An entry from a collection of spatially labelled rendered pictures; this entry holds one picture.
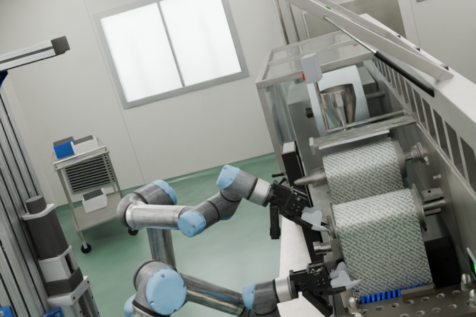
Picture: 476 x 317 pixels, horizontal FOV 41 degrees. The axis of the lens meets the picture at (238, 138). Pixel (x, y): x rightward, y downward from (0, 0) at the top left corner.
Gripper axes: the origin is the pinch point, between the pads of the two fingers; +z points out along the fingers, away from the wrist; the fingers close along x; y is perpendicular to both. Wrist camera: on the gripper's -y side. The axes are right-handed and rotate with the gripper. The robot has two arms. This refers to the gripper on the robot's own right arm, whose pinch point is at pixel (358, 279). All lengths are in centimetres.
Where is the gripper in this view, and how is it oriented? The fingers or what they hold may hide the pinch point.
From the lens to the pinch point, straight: 203.0
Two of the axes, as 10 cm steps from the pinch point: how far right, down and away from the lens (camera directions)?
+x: 0.9, -2.6, 9.6
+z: 9.6, -2.4, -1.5
